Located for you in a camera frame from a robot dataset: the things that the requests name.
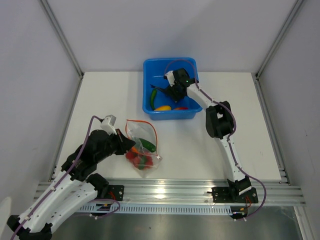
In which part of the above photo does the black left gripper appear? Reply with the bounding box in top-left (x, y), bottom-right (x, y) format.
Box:
top-left (95, 128), bottom-right (136, 163)

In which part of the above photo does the clear orange zip top bag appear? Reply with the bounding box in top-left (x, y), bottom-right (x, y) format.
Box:
top-left (125, 119), bottom-right (162, 178)

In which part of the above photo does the green cucumber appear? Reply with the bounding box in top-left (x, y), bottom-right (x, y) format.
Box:
top-left (139, 138), bottom-right (157, 153)

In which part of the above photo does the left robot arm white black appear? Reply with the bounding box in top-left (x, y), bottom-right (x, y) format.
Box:
top-left (7, 129), bottom-right (136, 240)

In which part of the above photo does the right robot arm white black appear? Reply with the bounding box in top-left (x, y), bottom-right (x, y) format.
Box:
top-left (151, 68), bottom-right (252, 202)

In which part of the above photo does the small green chili pepper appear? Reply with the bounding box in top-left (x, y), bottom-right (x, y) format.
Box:
top-left (149, 88), bottom-right (157, 111)

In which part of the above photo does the yellow orange bell pepper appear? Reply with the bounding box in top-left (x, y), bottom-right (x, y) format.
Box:
top-left (154, 105), bottom-right (172, 112)

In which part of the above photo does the red chili pepper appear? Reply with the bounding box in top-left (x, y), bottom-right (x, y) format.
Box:
top-left (173, 107), bottom-right (189, 111)

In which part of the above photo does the blue plastic bin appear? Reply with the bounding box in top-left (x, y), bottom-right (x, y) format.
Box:
top-left (142, 57), bottom-right (202, 121)

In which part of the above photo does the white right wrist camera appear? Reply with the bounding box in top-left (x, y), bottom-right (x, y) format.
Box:
top-left (163, 70), bottom-right (175, 87)

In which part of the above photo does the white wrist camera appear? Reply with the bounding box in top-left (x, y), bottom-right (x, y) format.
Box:
top-left (100, 114), bottom-right (117, 135)
top-left (163, 70), bottom-right (175, 87)

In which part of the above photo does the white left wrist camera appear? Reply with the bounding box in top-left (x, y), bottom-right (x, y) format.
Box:
top-left (100, 114), bottom-right (117, 135)

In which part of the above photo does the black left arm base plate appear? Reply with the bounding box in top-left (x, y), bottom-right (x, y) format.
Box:
top-left (105, 185), bottom-right (125, 202)

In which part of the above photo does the slotted white cable duct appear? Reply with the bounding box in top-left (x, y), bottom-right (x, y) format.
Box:
top-left (76, 203), bottom-right (233, 216)

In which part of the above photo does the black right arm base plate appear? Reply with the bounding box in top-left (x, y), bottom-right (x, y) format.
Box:
top-left (207, 186), bottom-right (259, 204)

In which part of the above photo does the left aluminium frame post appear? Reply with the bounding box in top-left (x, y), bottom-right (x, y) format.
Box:
top-left (38, 0), bottom-right (84, 79)

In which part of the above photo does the aluminium frame post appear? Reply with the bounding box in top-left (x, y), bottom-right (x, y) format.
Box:
top-left (255, 0), bottom-right (306, 80)
top-left (38, 0), bottom-right (84, 79)

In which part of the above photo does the aluminium mounting rail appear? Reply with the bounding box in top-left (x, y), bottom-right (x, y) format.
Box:
top-left (108, 178), bottom-right (306, 206)

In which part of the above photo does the right aluminium frame post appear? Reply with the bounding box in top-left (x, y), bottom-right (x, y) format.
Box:
top-left (255, 0), bottom-right (306, 80)

